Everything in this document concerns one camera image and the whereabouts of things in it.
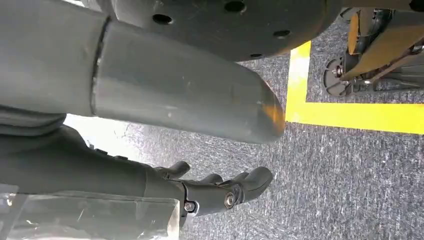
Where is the black round robot part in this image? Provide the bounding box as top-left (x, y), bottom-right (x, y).
top-left (110, 0), bottom-right (346, 63)

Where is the clear plastic plate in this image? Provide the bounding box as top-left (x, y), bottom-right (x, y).
top-left (0, 183), bottom-right (182, 240)

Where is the yellow floor tape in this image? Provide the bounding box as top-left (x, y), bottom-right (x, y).
top-left (284, 40), bottom-right (424, 136)

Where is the wheeled stand base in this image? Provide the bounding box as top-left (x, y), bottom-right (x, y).
top-left (322, 0), bottom-right (424, 98)

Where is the robot right arm ribbed sleeve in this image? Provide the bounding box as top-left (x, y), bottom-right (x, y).
top-left (0, 105), bottom-right (68, 137)

